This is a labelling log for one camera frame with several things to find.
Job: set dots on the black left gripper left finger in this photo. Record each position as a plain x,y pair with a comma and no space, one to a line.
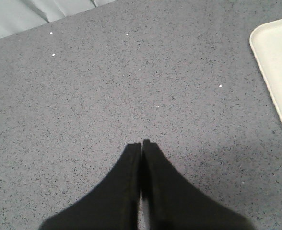
112,205

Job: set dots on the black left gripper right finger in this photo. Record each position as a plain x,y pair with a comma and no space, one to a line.
171,202

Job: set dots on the cream rectangular plastic tray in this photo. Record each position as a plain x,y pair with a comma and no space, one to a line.
266,44

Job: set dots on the grey pleated curtain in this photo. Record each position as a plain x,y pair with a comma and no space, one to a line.
20,15

